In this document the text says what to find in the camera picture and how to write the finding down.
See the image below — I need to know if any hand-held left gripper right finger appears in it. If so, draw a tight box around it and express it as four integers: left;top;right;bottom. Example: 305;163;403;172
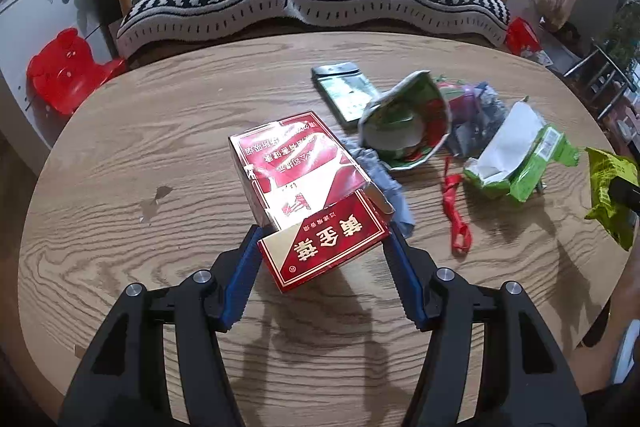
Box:
382;222;586;427

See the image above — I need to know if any silver green foil packet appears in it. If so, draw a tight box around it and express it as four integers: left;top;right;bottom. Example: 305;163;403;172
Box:
311;63;383;130

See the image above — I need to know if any green red snack bag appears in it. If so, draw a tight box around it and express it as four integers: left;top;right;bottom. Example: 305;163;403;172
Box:
357;71;451;170

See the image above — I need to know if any white cabinet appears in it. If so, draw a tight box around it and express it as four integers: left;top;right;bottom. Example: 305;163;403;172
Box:
0;0;121;172

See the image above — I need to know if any red cigarette carton box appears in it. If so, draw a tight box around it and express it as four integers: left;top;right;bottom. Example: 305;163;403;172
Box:
228;110;396;294

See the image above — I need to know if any green potted plant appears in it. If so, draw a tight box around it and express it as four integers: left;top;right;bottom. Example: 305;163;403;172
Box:
600;2;640;72

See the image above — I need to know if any black cabinet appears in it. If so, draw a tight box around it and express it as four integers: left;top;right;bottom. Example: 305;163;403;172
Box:
92;0;146;58

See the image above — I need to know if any yellow green snack packet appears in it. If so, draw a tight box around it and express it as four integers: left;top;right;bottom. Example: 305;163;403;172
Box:
584;147;640;252

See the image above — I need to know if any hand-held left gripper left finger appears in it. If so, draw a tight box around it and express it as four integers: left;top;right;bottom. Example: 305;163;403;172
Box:
57;224;266;427

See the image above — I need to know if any grey blue crumpled wrapper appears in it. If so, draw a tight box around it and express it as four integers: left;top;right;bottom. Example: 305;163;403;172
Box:
345;146;416;238

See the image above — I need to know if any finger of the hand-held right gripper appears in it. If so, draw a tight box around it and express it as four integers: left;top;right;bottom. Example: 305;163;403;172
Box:
607;177;640;212

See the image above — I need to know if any red plastic stool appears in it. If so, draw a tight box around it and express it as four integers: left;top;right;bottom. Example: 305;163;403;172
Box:
26;28;128;116

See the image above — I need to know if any green white torn wrapper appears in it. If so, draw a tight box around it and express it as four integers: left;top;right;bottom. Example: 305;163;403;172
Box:
462;101;581;204

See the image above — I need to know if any red ribbon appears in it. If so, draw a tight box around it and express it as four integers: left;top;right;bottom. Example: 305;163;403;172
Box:
441;157;473;255

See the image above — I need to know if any grey plastic bag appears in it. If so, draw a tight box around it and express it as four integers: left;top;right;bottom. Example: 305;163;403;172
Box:
445;82;511;158

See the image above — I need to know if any metal rack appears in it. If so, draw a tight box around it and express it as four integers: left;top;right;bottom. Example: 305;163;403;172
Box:
565;39;640;122

